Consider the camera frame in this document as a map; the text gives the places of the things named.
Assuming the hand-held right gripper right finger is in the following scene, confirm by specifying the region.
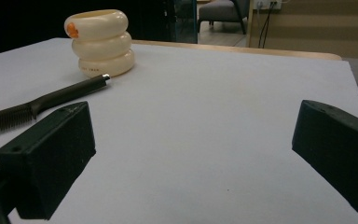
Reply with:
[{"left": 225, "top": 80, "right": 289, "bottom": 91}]
[{"left": 291, "top": 99, "right": 358, "bottom": 215}]

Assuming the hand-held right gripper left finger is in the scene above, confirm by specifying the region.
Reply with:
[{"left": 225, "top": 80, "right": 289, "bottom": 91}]
[{"left": 0, "top": 101, "right": 97, "bottom": 220}]

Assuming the black comb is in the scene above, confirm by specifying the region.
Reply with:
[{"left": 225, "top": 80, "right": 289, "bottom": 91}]
[{"left": 0, "top": 73, "right": 112, "bottom": 140}]

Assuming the cream ringed holder cup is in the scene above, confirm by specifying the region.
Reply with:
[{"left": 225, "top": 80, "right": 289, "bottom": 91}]
[{"left": 63, "top": 8, "right": 136, "bottom": 78}]

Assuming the white table cover sheet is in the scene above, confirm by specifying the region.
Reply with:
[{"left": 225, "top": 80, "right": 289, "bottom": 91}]
[{"left": 0, "top": 37, "right": 358, "bottom": 224}]

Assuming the grey chair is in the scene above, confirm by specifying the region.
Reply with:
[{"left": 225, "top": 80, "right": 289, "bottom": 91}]
[{"left": 198, "top": 0, "right": 250, "bottom": 35}]

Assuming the dark glass panel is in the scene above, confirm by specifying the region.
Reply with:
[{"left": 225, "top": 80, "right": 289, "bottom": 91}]
[{"left": 164, "top": 0, "right": 199, "bottom": 44}]

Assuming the black cable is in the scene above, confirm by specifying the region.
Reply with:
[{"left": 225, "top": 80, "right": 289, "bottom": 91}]
[
  {"left": 261, "top": 2, "right": 278, "bottom": 49},
  {"left": 257, "top": 2, "right": 273, "bottom": 49}
]

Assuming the light wooden post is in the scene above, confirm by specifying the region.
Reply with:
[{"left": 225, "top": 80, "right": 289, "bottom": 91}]
[{"left": 245, "top": 0, "right": 256, "bottom": 49}]

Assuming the white wall socket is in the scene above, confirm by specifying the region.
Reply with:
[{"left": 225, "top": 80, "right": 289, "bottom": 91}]
[{"left": 254, "top": 0, "right": 282, "bottom": 10}]

